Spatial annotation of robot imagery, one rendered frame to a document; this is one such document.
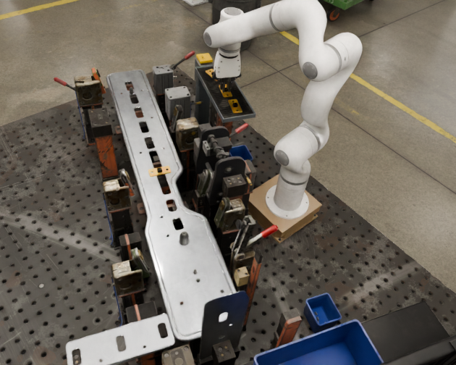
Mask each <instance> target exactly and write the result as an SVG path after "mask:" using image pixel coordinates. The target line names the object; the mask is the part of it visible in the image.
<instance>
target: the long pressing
mask: <svg viewBox="0 0 456 365"><path fill-rule="evenodd" d="M106 82H107V84H108V87H109V91H110V94H111V98H112V101H113V104H114V108H115V111H116V113H117V118H118V120H119V125H120V127H121V131H122V134H123V138H124V141H125V145H126V147H127V152H128V154H129V158H130V161H131V165H132V168H133V172H134V174H135V179H136V181H137V184H138V188H139V191H140V195H141V198H142V201H143V205H144V208H145V212H146V215H147V221H146V225H145V231H144V234H145V239H146V243H147V245H148V250H149V253H150V255H151V260H152V263H153V268H154V270H155V273H156V278H157V280H158V284H159V288H160V291H161V295H162V298H163V301H164V306H165V309H166V313H167V316H168V317H169V322H170V325H171V328H172V332H173V336H174V337H175V338H176V339H177V340H179V341H181V342H190V341H192V340H196V339H198V338H200V334H201V325H202V316H203V307H204V304H205V303H206V302H208V301H209V300H212V299H215V298H219V297H222V296H225V295H229V294H232V293H236V292H237V290H236V287H235V285H234V283H233V281H232V278H231V275H230V273H229V270H228V268H227V265H226V263H225V261H224V258H223V256H222V254H221V251H220V249H219V246H218V243H217V242H216V238H215V237H214V234H213V231H212V229H211V226H210V224H209V222H208V220H207V218H206V217H205V216H203V215H202V214H199V213H197V212H195V211H192V210H190V209H188V208H186V207H185V205H184V204H183V201H182V198H181V195H180V192H179V190H178V188H177V184H176V182H177V180H178V179H179V178H180V176H181V175H182V173H183V166H182V162H181V161H180V158H179V156H178V153H177V150H176V148H175V146H174V143H173V141H172V138H171V135H170V134H169V131H168V128H167V126H166V123H165V121H164V118H163V116H162V114H161V111H160V108H159V105H158V104H157V101H156V98H155V96H154V94H153V91H152V89H151V86H150V84H149V82H148V78H147V77H146V74H145V72H144V71H143V70H131V71H126V72H115V73H111V74H109V75H107V76H106ZM128 82H131V83H132V86H133V88H134V93H130V92H129V91H128V90H127V87H126V85H125V83H128ZM121 93H122V94H121ZM130 95H136V96H137V99H138V102H139V103H137V104H132V102H131V99H130ZM136 108H141V110H142V113H143V117H141V118H137V116H136V114H135V110H134V109H136ZM141 122H145V123H146V124H147V127H148V130H149V132H148V133H142V131H141V129H140V125H139V123H141ZM145 138H152V141H153V144H154V146H155V148H151V149H148V148H147V145H146V143H145ZM163 148H164V149H163ZM151 151H156V153H157V155H158V157H159V161H160V163H161V166H162V167H165V166H169V167H170V170H171V173H168V174H164V175H165V177H166V181H167V182H168V185H169V189H170V191H171V193H170V194H166V195H164V194H163V192H162V189H161V186H160V184H159V180H158V178H157V177H158V175H157V176H153V177H150V175H149V173H148V170H149V169H154V166H153V162H152V161H151V157H150V154H149V152H151ZM140 152H141V154H140ZM170 200H173V201H174V202H175V205H176V207H177V210H176V211H169V209H168V207H167V204H166V202H167V201H170ZM160 216H162V217H163V218H161V217H160ZM174 219H181V221H182V225H183V227H184V228H183V229H181V230H176V229H175V228H174V224H173V220H174ZM183 231H186V232H187V233H188V235H189V243H188V244H187V245H185V246H184V245H181V244H180V233H181V232H183ZM167 235H169V237H167ZM194 269H196V270H197V274H194V273H193V272H194ZM197 279H199V280H200V282H196V280H197ZM221 290H223V291H224V292H223V293H221ZM181 302H183V304H182V305H181V304H180V303H181Z"/></svg>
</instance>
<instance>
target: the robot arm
mask: <svg viewBox="0 0 456 365"><path fill-rule="evenodd" d="M326 23H327V18H326V13H325V11H324V8H323V7H322V6H321V4H320V3H319V2H318V1H317V0H283V1H279V2H276V3H273V4H270V5H267V6H264V7H261V8H258V9H255V10H253V11H250V12H247V13H245V14H244V13H243V11H242V10H240V9H238V8H234V7H227V8H225V9H223V10H221V16H220V21H219V22H218V23H217V24H215V25H212V26H210V27H208V28H207V29H206V30H205V32H204V34H203V39H204V41H205V43H206V45H207V46H210V47H211V48H218V51H217V53H216V58H215V62H214V73H213V75H212V78H213V79H215V80H218V81H219V82H220V89H221V90H222V92H223V93H224V89H225V84H224V78H225V77H228V78H229V79H228V81H227V88H228V91H229V92H230V89H231V88H232V83H233V81H234V80H236V79H237V78H238V77H241V76H242V75H241V73H240V68H241V61H240V46H241V42H243V41H247V40H250V39H252V38H257V37H259V36H262V35H269V34H273V33H279V32H282V31H286V30H291V29H295V28H296V29H297V31H298V35H299V64H300V68H301V70H302V72H303V74H304V75H305V76H306V77H307V78H308V79H309V80H311V81H310V82H309V84H308V86H307V88H306V89H305V93H304V96H303V100H302V103H301V107H300V113H301V117H302V118H303V119H304V120H303V122H302V123H301V124H300V126H298V127H297V128H295V129H294V130H293V131H291V132H290V133H288V134H286V135H285V136H284V137H283V138H282V139H281V140H280V141H279V142H278V143H277V144H276V146H275V149H274V157H275V159H276V160H277V161H278V162H279V163H280V164H281V168H280V172H279V177H278V181H277V184H276V185H275V186H273V187H272V188H270V189H269V190H268V192H267V194H266V205H267V207H268V208H269V210H270V211H271V212H272V213H273V214H275V215H276V216H278V217H281V218H283V219H296V218H298V217H301V216H302V215H304V213H306V212H307V209H308V205H309V201H308V197H307V195H306V194H305V188H306V185H307V182H308V178H309V176H310V173H311V165H310V162H309V161H308V159H309V158H310V157H312V155H314V154H315V153H316V152H318V151H319V150H321V149H322V148H323V147H324V146H325V144H326V142H327V141H328V139H329V125H328V115H329V111H330V109H331V107H332V104H333V102H334V99H335V97H336V95H337V94H338V92H339V90H340V88H341V87H342V86H343V85H344V83H345V82H346V80H347V79H348V78H349V76H350V75H351V74H352V72H353V70H354V69H355V67H356V65H357V64H358V62H359V60H360V57H361V54H362V44H361V42H360V40H359V38H358V37H357V36H356V35H354V34H352V33H340V34H338V35H336V36H334V37H333V38H330V39H329V40H327V41H325V42H324V31H325V29H326Z"/></svg>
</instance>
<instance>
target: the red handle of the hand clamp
mask: <svg viewBox="0 0 456 365"><path fill-rule="evenodd" d="M277 228H278V226H277V225H272V226H270V227H269V228H267V229H265V230H264V231H263V232H261V233H260V234H259V235H257V236H255V237H254V238H252V239H250V240H249V241H248V244H247V245H246V248H245V249H247V248H249V247H251V246H252V245H253V244H255V243H257V242H258V241H260V240H262V239H263V238H266V237H268V236H269V235H271V234H272V233H274V232H276V231H277V230H278V229H277Z"/></svg>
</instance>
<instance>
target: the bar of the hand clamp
mask: <svg viewBox="0 0 456 365"><path fill-rule="evenodd" d="M257 223H258V221H257V220H254V219H253V218H252V216H251V215H248V216H245V217H244V219H243V221H241V220H240V219H238V220H237V221H236V228H237V229H239V232H238V234H237V237H236V240H235V243H234V245H233V247H232V252H235V248H237V247H239V248H238V249H237V253H236V255H237V254H239V253H244V250H245V248H246V245H247V244H248V241H249V239H250V236H251V234H252V231H253V228H254V227H255V225H256V224H257ZM236 255H235V256H236Z"/></svg>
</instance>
